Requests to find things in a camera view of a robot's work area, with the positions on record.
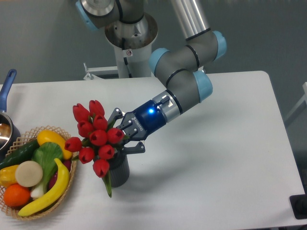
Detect woven wicker basket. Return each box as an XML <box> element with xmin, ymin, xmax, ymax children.
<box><xmin>0</xmin><ymin>126</ymin><xmax>77</xmax><ymax>221</ymax></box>

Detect green cucumber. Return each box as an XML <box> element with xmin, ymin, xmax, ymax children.
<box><xmin>0</xmin><ymin>139</ymin><xmax>39</xmax><ymax>169</ymax></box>

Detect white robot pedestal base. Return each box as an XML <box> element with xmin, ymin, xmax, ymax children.
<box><xmin>83</xmin><ymin>13</ymin><xmax>207</xmax><ymax>81</ymax></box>

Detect yellow banana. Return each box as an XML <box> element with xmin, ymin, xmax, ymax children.
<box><xmin>18</xmin><ymin>158</ymin><xmax>70</xmax><ymax>217</ymax></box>

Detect red tulip bouquet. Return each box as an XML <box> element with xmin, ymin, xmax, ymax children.
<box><xmin>65</xmin><ymin>100</ymin><xmax>125</xmax><ymax>197</ymax></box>

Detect yellow bell pepper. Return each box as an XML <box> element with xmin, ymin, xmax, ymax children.
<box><xmin>0</xmin><ymin>165</ymin><xmax>19</xmax><ymax>187</ymax></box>

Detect purple red vegetable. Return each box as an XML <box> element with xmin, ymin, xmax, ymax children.
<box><xmin>48</xmin><ymin>160</ymin><xmax>71</xmax><ymax>190</ymax></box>

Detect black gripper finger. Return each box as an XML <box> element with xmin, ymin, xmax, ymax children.
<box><xmin>107</xmin><ymin>108</ymin><xmax>125</xmax><ymax>125</ymax></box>
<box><xmin>120</xmin><ymin>141</ymin><xmax>145</xmax><ymax>155</ymax></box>

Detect beige round disc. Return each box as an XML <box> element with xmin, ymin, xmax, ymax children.
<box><xmin>15</xmin><ymin>161</ymin><xmax>43</xmax><ymax>187</ymax></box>

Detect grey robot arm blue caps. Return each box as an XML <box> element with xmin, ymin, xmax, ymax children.
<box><xmin>76</xmin><ymin>0</ymin><xmax>227</xmax><ymax>155</ymax></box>

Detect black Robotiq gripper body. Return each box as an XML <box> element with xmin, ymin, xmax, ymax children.
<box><xmin>116</xmin><ymin>100</ymin><xmax>166</xmax><ymax>146</ymax></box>

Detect black device at table edge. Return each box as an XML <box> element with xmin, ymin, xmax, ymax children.
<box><xmin>289</xmin><ymin>194</ymin><xmax>307</xmax><ymax>219</ymax></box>

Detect dark grey ribbed vase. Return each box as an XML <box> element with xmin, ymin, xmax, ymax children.
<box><xmin>103</xmin><ymin>152</ymin><xmax>130</xmax><ymax>188</ymax></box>

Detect white frame at right edge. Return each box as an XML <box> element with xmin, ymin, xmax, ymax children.
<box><xmin>283</xmin><ymin>82</ymin><xmax>307</xmax><ymax>128</ymax></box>

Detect blue handled saucepan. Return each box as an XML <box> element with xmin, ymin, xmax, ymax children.
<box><xmin>0</xmin><ymin>69</ymin><xmax>21</xmax><ymax>161</ymax></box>

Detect green bok choy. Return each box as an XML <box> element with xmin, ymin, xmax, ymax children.
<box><xmin>30</xmin><ymin>142</ymin><xmax>63</xmax><ymax>199</ymax></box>

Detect yellow squash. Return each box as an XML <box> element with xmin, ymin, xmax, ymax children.
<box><xmin>37</xmin><ymin>129</ymin><xmax>72</xmax><ymax>160</ymax></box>

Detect orange fruit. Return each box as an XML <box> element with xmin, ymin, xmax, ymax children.
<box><xmin>3</xmin><ymin>184</ymin><xmax>30</xmax><ymax>207</ymax></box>

